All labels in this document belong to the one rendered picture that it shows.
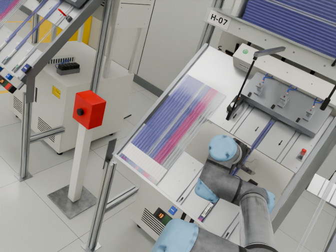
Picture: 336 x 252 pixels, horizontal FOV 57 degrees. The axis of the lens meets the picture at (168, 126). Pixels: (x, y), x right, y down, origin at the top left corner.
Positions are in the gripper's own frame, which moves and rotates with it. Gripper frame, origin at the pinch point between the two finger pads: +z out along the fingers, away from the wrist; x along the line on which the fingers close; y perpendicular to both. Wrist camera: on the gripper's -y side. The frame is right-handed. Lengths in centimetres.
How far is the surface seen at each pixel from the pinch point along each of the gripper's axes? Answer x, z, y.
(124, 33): 234, 179, 55
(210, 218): -2.7, 1.1, -23.2
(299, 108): -6.9, 9.2, 32.1
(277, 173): -9, 76, 8
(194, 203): 5.5, 1.3, -22.5
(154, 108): 46.9, 6.1, 0.3
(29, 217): 89, 27, -95
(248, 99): 12.5, 9.0, 25.7
